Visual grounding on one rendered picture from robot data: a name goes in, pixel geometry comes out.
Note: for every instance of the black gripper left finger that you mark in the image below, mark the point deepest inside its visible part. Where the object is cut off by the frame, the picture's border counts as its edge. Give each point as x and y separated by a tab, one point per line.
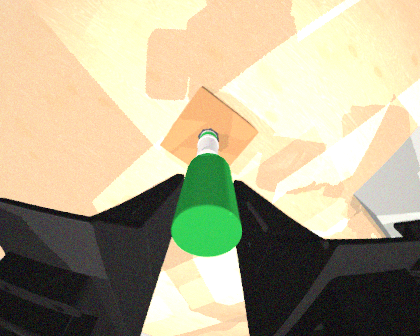
122	248

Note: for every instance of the orange square block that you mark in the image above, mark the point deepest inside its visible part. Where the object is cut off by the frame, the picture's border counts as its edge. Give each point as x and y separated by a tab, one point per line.
207	112

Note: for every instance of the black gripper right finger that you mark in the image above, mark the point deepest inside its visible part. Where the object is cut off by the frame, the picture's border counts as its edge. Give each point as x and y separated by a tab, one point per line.
284	266

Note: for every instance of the green marker cap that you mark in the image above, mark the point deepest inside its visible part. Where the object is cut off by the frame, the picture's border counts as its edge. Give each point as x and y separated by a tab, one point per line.
206	222

